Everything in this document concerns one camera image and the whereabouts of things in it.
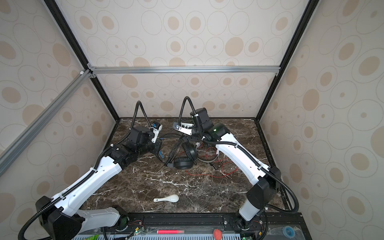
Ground white black headphones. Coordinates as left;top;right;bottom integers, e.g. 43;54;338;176
196;143;220;164

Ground black headphone cable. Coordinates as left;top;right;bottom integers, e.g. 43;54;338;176
157;131;193;167

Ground black blue headphones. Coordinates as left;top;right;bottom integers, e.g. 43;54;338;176
165;135;198;170

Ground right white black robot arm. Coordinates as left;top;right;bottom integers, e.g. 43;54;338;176
174;96;299;222

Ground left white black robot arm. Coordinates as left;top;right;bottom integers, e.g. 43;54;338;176
18;121;163;240

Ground white ceramic spoon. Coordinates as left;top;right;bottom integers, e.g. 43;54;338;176
153;194;180;203

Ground pink marker pen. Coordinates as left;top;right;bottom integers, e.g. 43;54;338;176
157;230;185;235

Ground green object at base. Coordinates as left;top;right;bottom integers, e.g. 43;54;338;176
83;235;99;240

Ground red round ball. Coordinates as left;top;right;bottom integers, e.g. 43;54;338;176
213;229;223;240

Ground blue tape roll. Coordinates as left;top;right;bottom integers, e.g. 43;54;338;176
282;226;296;239

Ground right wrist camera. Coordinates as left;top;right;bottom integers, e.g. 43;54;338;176
173;122;194;136

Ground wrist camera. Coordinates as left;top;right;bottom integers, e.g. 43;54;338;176
173;122;194;136
152;122;163;143

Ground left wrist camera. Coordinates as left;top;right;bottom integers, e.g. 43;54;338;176
152;122;163;143

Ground silver aluminium back rail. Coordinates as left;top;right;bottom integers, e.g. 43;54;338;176
90;66;280;74

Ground silver aluminium rail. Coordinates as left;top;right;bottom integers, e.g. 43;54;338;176
90;66;280;74
1;70;91;175

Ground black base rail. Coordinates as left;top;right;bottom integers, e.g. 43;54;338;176
53;211;313;240

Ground silver aluminium left rail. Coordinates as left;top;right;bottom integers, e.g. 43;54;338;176
1;70;91;175

